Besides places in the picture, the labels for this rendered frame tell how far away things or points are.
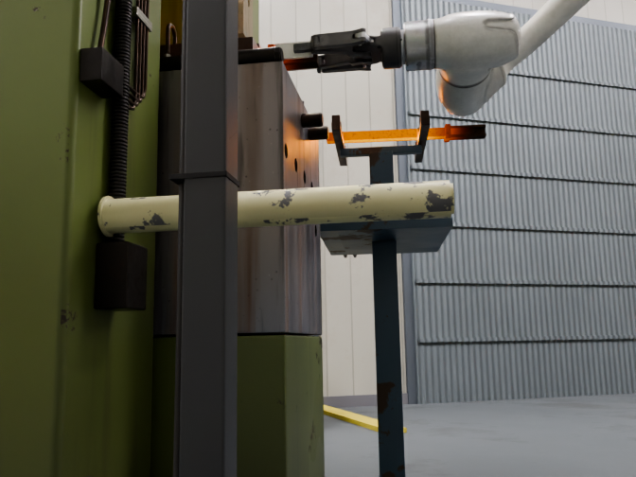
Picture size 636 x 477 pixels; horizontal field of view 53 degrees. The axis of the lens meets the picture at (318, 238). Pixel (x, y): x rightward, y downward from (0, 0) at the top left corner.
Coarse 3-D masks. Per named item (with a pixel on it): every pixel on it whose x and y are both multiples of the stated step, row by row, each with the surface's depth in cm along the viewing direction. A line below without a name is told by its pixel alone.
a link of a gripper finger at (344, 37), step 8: (336, 32) 115; (344, 32) 115; (352, 32) 115; (312, 40) 116; (320, 40) 116; (328, 40) 115; (336, 40) 115; (344, 40) 115; (352, 40) 114; (360, 40) 114; (320, 48) 116
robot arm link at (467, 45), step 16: (448, 16) 115; (464, 16) 113; (480, 16) 113; (496, 16) 113; (512, 16) 113; (448, 32) 113; (464, 32) 112; (480, 32) 112; (496, 32) 112; (512, 32) 112; (448, 48) 114; (464, 48) 113; (480, 48) 113; (496, 48) 113; (512, 48) 113; (448, 64) 116; (464, 64) 115; (480, 64) 115; (496, 64) 116; (448, 80) 124; (464, 80) 121; (480, 80) 122
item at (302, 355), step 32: (160, 352) 101; (256, 352) 98; (288, 352) 99; (320, 352) 131; (160, 384) 100; (256, 384) 97; (288, 384) 98; (320, 384) 129; (160, 416) 99; (256, 416) 97; (288, 416) 97; (320, 416) 128; (160, 448) 98; (256, 448) 96; (288, 448) 96; (320, 448) 126
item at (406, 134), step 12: (348, 132) 165; (360, 132) 165; (372, 132) 164; (384, 132) 164; (396, 132) 164; (408, 132) 164; (432, 132) 163; (444, 132) 163; (456, 132) 163; (468, 132) 163; (480, 132) 163
